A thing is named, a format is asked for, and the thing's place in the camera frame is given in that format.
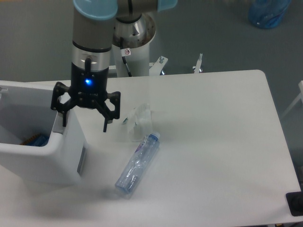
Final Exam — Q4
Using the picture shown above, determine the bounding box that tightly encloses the black clamp at table edge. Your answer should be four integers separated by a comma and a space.
286, 192, 303, 217

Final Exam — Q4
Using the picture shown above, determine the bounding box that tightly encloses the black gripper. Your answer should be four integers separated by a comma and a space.
50, 61, 121, 133

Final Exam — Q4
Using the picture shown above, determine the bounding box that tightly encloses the crumpled white plastic wrapper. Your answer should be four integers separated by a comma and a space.
121, 103, 153, 141

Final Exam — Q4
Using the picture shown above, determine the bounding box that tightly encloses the clear plastic water bottle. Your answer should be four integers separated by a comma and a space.
115, 132, 160, 198

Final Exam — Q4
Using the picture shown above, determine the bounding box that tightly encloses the white chair frame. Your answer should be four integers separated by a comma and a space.
281, 80, 303, 119

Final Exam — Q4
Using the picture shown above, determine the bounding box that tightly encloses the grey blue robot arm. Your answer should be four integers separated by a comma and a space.
51, 0, 177, 128

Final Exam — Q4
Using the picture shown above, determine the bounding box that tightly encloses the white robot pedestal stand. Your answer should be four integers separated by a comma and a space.
107, 13, 169, 78

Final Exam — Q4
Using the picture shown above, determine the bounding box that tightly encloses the blue water jug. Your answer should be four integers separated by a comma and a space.
248, 0, 292, 29

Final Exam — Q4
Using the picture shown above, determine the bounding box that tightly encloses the white push-top trash can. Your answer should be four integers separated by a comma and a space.
0, 81, 86, 184

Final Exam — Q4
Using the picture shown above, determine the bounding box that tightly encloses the blue trash inside can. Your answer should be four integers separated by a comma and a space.
20, 134, 49, 147

